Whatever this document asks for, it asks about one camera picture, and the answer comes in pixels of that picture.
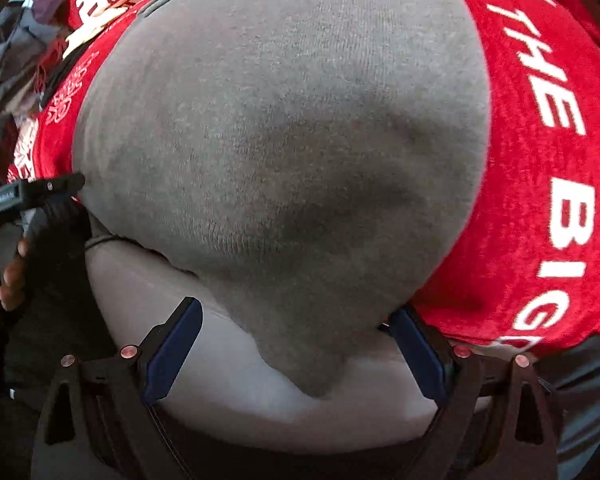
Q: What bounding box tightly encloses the cream white cloth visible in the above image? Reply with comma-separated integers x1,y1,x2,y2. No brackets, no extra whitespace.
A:
62,20,111,58

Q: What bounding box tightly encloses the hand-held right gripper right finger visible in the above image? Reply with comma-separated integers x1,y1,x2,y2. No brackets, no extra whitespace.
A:
390,306,563,480

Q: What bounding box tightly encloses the red printed sofa cover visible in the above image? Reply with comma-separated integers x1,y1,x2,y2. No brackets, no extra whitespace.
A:
7,0,600,356

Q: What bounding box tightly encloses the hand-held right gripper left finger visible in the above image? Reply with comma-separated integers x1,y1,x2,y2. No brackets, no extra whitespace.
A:
32,297,204,480

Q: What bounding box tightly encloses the person's left hand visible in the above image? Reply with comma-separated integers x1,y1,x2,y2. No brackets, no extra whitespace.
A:
0,200,93,316

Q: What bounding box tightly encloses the grey knit sweater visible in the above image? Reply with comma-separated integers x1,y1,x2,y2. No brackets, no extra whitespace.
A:
72,0,491,398

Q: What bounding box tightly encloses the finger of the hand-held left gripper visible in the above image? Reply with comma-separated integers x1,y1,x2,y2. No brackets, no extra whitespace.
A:
20,172,86,209

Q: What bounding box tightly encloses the pile of clothes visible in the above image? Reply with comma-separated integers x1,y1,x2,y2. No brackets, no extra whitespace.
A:
0,0,76,126

